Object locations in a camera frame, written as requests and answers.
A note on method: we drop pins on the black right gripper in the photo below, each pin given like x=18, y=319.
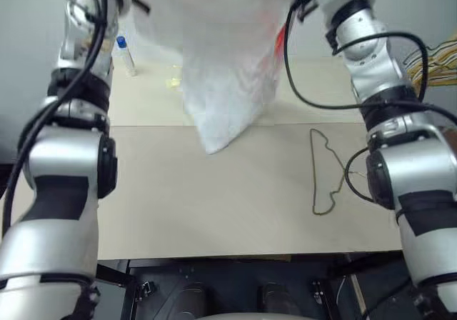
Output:
x=303, y=5

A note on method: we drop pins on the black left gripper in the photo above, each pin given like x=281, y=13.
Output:
x=140, y=3

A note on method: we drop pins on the white plastic bag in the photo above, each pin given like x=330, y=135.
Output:
x=221, y=66

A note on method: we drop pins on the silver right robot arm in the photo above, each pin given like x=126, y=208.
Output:
x=410, y=155

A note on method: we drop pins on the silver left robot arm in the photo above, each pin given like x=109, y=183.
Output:
x=60, y=163

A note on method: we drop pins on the clear tube with blue cap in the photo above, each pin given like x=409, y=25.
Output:
x=125, y=57

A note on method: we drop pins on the small yellow scrap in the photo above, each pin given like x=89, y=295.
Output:
x=174, y=83

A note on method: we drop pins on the striped yellow cloth pile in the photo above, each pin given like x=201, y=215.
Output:
x=437, y=64

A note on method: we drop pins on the dark rounded shape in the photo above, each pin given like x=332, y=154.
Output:
x=193, y=298

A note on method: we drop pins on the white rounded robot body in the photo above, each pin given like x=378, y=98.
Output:
x=232, y=316

